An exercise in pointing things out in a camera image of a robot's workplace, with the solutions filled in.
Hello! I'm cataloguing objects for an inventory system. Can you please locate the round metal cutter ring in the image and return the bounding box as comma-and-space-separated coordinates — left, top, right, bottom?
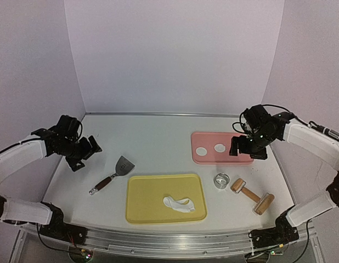
213, 173, 230, 190

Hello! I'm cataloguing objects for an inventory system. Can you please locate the freshly cut round wrapper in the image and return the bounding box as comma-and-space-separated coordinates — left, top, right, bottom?
195, 147, 207, 156

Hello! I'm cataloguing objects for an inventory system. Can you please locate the metal scraper with wooden handle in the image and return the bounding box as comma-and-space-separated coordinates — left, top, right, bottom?
89, 156, 135, 196

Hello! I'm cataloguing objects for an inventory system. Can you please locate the wooden double-ended rolling pin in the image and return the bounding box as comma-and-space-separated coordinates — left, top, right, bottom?
230, 178, 275, 215

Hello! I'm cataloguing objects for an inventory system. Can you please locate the white dough lump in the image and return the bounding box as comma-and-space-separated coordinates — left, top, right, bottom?
163, 196, 196, 213

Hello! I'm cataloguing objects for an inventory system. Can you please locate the yellow plastic tray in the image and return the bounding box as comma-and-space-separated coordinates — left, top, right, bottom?
125, 174, 207, 225

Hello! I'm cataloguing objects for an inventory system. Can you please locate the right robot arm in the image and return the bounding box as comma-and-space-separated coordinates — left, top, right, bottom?
229, 104, 339, 249

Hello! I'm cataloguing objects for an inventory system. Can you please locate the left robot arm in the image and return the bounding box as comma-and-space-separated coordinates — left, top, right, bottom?
0, 115, 102, 244

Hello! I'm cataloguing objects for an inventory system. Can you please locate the round dumpling wrapper left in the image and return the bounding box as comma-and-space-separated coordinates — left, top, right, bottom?
214, 144, 226, 153

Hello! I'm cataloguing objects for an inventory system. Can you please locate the pink plastic tray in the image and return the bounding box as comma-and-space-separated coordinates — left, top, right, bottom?
191, 131, 253, 165

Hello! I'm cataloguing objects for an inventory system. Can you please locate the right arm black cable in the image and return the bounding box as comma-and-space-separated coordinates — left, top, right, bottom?
231, 103, 296, 136

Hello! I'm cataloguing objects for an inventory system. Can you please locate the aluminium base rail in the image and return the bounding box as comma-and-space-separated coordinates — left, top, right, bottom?
8, 224, 325, 262

